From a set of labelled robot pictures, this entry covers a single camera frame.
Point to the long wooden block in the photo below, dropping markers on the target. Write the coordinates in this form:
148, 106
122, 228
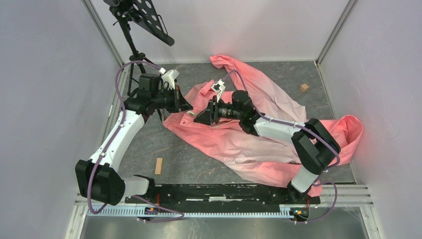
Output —
158, 166

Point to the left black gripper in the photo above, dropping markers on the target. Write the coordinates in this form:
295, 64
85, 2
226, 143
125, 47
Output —
179, 104

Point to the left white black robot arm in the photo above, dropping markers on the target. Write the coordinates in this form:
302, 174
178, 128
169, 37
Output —
98, 177

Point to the white slotted cable duct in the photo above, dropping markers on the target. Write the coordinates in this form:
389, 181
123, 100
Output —
147, 211

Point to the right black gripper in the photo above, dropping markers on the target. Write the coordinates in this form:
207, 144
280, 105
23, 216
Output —
210, 114

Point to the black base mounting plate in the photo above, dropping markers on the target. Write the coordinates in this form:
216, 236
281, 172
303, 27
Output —
221, 198

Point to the black perforated music stand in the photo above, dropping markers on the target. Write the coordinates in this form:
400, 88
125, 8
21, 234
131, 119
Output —
144, 14

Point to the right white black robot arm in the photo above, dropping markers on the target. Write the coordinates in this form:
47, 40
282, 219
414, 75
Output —
314, 145

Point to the small wooden cube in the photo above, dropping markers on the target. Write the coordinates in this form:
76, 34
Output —
304, 88

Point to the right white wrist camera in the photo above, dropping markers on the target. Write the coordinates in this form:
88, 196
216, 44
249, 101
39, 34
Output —
219, 88

